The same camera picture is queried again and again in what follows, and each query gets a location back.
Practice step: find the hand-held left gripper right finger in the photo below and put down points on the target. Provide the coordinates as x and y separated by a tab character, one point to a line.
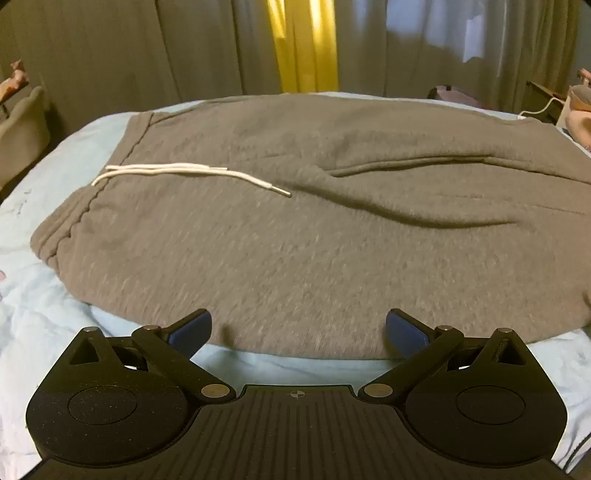
406	332

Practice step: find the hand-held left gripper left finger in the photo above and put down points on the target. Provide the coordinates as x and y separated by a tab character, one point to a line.
191	328

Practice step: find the grey sweat pants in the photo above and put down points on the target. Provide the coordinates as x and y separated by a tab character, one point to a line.
286	240

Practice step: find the light blue printed bed sheet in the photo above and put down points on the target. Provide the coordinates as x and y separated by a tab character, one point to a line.
41	304

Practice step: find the pink rounded object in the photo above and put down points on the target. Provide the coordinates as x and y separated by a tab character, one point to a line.
581	108

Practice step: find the grey curtain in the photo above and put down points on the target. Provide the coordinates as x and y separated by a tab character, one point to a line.
129	50
461	41

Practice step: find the yellow curtain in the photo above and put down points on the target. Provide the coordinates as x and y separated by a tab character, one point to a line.
304	46

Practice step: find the pink plush toy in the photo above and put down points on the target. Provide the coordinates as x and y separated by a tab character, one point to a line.
16	76

